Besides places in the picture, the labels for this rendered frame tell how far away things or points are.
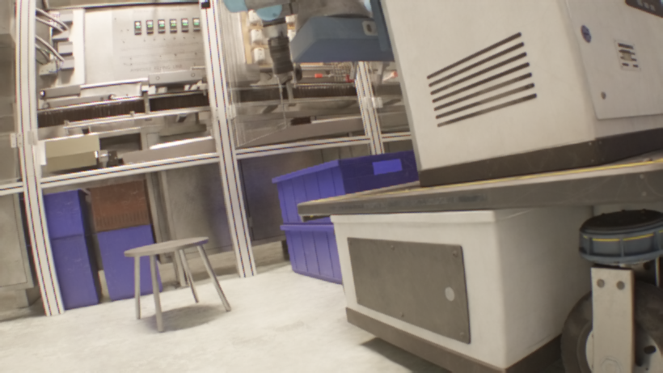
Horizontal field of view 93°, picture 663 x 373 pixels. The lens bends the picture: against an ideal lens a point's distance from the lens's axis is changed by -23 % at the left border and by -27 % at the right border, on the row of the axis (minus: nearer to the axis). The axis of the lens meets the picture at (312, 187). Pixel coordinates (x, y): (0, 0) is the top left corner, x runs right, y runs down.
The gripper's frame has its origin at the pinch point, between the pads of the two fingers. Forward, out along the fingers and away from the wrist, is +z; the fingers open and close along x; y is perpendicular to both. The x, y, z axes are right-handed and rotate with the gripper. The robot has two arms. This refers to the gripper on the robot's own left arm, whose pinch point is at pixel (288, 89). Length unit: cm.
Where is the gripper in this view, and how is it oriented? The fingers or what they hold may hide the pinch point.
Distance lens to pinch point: 151.9
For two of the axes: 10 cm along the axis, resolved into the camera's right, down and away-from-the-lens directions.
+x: -9.4, 2.8, -2.1
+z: 1.7, 9.0, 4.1
